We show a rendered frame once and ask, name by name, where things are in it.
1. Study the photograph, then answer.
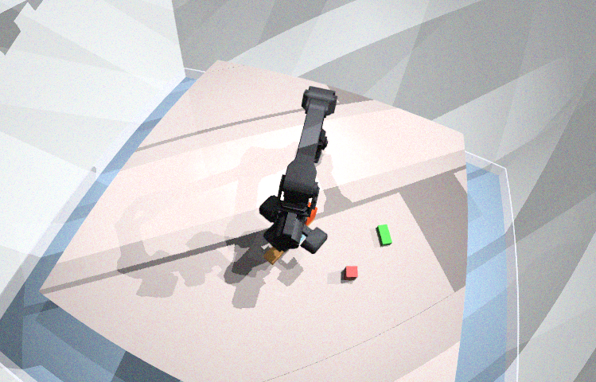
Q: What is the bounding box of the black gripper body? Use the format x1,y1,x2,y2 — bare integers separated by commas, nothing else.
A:
259,195,327,254

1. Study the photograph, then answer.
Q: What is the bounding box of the green rectangular block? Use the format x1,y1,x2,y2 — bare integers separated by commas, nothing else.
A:
376,224,392,246

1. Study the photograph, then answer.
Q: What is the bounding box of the small red cube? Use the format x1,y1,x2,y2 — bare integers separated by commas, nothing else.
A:
344,266,358,280

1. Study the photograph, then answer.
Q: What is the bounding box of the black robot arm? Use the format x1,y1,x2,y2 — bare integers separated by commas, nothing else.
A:
263,86,337,252

